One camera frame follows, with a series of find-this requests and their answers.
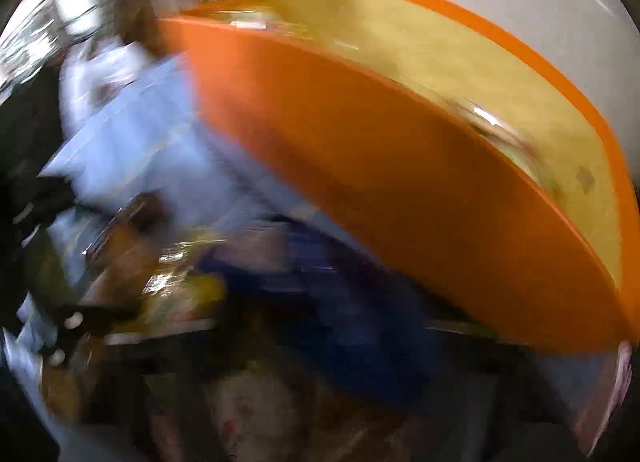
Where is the light blue blanket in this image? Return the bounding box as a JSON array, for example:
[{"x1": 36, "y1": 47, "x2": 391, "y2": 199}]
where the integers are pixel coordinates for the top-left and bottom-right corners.
[{"x1": 39, "y1": 41, "x2": 321, "y2": 243}]

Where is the yellow snack packet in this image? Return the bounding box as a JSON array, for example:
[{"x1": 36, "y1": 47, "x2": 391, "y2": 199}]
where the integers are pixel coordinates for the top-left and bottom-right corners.
[{"x1": 142, "y1": 267, "x2": 228, "y2": 328}]

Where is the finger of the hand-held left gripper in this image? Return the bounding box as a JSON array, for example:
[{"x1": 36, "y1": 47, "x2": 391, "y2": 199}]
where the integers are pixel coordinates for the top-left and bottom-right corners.
[{"x1": 47, "y1": 303, "x2": 143, "y2": 368}]

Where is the orange plastic storage bin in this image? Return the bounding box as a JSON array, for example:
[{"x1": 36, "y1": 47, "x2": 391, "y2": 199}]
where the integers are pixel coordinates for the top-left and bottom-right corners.
[{"x1": 159, "y1": 0, "x2": 640, "y2": 354}]

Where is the dark blue snack packet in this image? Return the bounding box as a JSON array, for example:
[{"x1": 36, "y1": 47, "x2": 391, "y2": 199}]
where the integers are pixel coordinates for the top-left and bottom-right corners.
[{"x1": 200, "y1": 227, "x2": 446, "y2": 405}]

